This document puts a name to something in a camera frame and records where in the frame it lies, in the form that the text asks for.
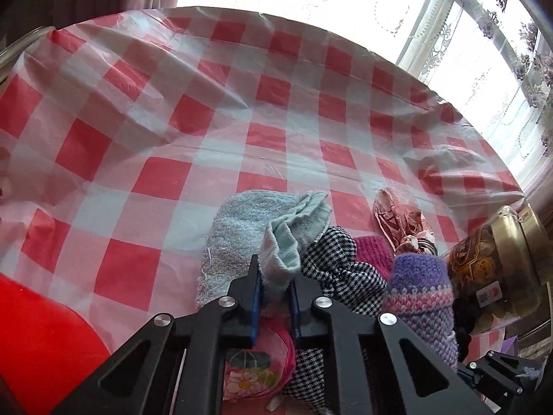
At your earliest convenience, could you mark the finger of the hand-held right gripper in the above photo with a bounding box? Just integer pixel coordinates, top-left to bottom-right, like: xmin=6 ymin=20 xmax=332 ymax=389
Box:
xmin=457 ymin=350 xmax=525 ymax=398

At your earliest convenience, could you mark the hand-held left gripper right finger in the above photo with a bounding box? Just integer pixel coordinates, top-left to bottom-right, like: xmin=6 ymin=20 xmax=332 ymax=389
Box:
xmin=289 ymin=274 xmax=493 ymax=415

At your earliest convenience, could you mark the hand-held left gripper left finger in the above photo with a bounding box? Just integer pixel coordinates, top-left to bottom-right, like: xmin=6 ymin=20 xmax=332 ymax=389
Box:
xmin=52 ymin=254 xmax=264 ymax=415

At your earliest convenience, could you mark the black white houndstooth cloth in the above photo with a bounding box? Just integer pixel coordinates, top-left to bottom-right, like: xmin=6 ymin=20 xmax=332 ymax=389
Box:
xmin=281 ymin=226 xmax=388 ymax=415

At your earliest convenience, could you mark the light blue knitted cloth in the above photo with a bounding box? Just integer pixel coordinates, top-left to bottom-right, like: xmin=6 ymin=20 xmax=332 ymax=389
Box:
xmin=195 ymin=190 xmax=332 ymax=313

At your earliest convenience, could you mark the magenta knitted cloth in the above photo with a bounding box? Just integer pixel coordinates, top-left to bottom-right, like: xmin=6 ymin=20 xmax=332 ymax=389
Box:
xmin=354 ymin=236 xmax=395 ymax=283

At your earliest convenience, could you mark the purple knitted cloth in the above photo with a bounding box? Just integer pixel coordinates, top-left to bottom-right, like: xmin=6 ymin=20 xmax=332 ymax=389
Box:
xmin=381 ymin=253 xmax=459 ymax=369

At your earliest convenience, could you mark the pink patterned sock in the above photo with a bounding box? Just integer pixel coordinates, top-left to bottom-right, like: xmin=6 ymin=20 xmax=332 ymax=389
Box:
xmin=374 ymin=188 xmax=438 ymax=257

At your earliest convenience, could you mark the pink flower print cloth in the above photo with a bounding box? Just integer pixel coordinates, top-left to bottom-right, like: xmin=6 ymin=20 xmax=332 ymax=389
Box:
xmin=222 ymin=317 xmax=297 ymax=401

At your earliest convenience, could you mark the glass jar with gold lid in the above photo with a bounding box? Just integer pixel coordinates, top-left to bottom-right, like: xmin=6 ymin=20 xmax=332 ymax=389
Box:
xmin=445 ymin=204 xmax=549 ymax=336

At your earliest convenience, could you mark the red white checkered tablecloth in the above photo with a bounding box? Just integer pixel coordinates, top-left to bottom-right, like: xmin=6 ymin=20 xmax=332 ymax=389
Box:
xmin=0 ymin=6 xmax=530 ymax=415

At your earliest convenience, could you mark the red thermos flask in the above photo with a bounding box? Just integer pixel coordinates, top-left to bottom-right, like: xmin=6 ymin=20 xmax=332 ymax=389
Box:
xmin=0 ymin=274 xmax=112 ymax=415

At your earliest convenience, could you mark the white lace curtain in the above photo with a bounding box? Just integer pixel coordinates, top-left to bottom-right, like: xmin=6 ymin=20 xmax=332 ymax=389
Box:
xmin=389 ymin=0 xmax=553 ymax=195

